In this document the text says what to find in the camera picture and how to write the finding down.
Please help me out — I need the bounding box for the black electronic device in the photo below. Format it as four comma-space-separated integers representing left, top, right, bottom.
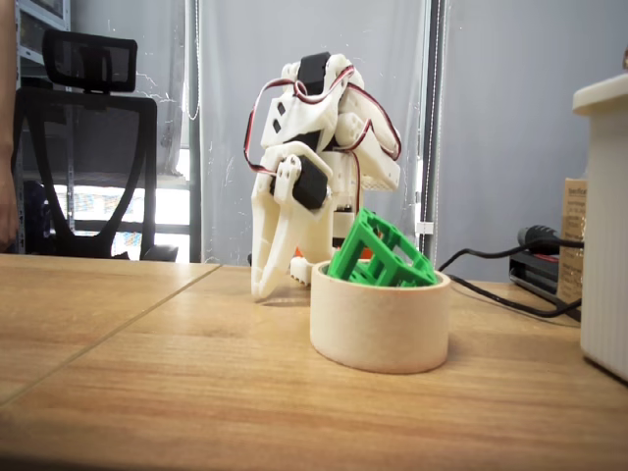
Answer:
508, 248, 583, 323

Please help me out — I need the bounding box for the black mesh office chair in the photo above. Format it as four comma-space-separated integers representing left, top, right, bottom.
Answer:
12, 27, 181, 264

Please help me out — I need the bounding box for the black power cable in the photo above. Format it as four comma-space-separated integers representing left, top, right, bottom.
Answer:
438, 224, 586, 320

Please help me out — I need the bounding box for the beige masking tape roll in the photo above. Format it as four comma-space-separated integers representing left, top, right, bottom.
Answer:
309, 258, 451, 375

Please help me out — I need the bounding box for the grey metal window post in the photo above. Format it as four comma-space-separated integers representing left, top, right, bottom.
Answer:
185, 0, 203, 264
421, 0, 448, 270

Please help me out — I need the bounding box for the orange table clamp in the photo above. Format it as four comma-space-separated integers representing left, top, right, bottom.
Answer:
292, 243, 374, 261

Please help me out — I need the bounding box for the green hexagonal printed component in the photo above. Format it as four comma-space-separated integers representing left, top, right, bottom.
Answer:
327, 207, 439, 288

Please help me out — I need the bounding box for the white ribbed bin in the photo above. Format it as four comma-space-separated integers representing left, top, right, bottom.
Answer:
572, 73, 628, 385

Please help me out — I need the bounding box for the brown cardboard box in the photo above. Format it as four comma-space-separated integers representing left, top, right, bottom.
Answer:
556, 177, 590, 303

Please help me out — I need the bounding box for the red white black servo cable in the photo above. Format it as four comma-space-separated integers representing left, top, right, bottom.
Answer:
243, 66, 403, 217

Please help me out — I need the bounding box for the person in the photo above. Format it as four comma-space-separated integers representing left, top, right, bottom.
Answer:
0, 0, 20, 254

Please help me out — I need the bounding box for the grey storage shelf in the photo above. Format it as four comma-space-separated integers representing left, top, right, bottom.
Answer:
14, 0, 73, 89

